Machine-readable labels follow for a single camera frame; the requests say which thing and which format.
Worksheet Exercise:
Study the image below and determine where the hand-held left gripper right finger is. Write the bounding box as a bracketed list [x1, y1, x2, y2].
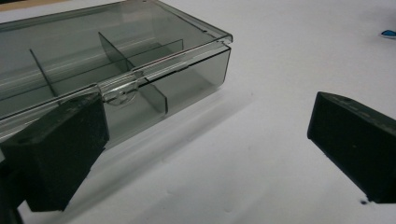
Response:
[307, 91, 396, 204]

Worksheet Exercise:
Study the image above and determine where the transparent grey compartment box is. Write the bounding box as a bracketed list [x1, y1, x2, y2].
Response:
[0, 0, 233, 150]

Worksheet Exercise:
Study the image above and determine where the white table cover sheet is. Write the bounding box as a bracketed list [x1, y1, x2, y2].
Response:
[0, 0, 396, 224]

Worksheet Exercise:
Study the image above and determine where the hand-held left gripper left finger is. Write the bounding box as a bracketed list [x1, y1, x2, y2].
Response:
[0, 92, 110, 212]

